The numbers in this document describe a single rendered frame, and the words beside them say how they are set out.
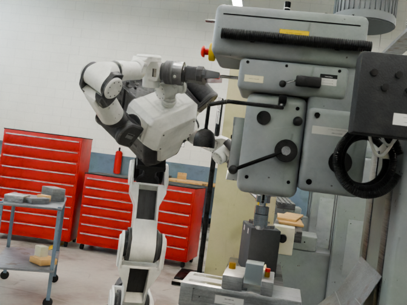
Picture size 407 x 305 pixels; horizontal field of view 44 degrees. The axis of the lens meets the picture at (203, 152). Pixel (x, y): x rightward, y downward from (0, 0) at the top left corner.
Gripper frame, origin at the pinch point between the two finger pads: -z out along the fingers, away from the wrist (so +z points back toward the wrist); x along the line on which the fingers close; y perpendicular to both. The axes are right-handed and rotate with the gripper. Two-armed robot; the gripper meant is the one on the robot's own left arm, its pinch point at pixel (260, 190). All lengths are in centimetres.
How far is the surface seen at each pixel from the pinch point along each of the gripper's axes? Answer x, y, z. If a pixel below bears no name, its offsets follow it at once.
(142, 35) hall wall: -653, 501, 439
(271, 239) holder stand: 13.6, -21.7, -17.8
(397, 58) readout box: 106, -17, 0
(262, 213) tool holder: 45, -38, -7
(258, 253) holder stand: 9.7, -27.9, -18.6
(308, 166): 66, -27, -5
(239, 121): 55, -27, 20
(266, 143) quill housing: 62, -30, 8
